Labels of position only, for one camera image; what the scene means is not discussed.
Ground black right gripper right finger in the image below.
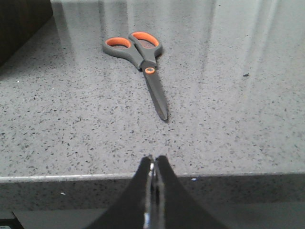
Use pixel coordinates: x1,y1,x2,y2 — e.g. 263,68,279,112
155,156,227,229

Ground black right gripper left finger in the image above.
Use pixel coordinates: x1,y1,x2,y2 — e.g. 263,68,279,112
87,156,153,229

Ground grey orange scissors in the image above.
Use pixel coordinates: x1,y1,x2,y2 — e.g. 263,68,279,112
102,31,168,122

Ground dark wooden drawer cabinet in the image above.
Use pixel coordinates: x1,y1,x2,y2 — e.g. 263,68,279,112
0,0,53,65

